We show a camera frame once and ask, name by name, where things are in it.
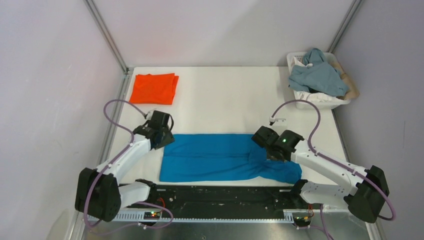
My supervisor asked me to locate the right aluminium frame post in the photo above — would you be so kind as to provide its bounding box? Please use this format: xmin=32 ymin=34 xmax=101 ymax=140
xmin=327 ymin=0 xmax=364 ymax=54

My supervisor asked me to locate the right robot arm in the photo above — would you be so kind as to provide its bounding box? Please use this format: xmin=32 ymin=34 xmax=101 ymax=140
xmin=251 ymin=126 xmax=390 ymax=224

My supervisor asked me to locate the beige t shirt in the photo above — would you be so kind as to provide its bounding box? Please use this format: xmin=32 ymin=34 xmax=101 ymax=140
xmin=330 ymin=61 xmax=360 ymax=101

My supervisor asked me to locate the left aluminium frame post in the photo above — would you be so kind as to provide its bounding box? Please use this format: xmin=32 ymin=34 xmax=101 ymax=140
xmin=83 ymin=0 xmax=129 ymax=75

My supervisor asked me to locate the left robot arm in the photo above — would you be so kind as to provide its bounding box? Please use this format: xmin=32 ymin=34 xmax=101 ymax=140
xmin=74 ymin=110 xmax=175 ymax=222

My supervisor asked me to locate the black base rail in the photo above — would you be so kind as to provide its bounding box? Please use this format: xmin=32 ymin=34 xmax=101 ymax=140
xmin=92 ymin=178 xmax=332 ymax=223

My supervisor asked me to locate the aluminium frame post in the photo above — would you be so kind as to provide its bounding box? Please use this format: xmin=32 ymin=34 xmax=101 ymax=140
xmin=327 ymin=0 xmax=364 ymax=54
xmin=83 ymin=0 xmax=129 ymax=75

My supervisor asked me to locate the white laundry basket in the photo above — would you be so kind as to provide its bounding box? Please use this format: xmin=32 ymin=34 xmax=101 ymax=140
xmin=286 ymin=51 xmax=352 ymax=110

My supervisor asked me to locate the folded orange t shirt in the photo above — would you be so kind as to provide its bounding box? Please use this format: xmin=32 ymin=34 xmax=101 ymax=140
xmin=129 ymin=73 xmax=179 ymax=105

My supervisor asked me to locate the grey blue t shirt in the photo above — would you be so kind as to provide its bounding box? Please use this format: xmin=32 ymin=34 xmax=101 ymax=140
xmin=288 ymin=48 xmax=349 ymax=97

